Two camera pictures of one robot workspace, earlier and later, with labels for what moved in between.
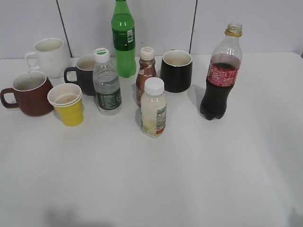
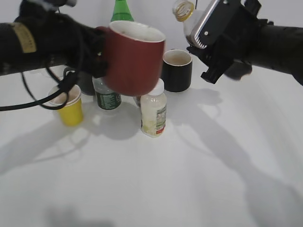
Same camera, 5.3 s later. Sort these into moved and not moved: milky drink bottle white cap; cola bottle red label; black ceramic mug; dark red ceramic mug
Moved: dark red ceramic mug; cola bottle red label
Not moved: milky drink bottle white cap; black ceramic mug
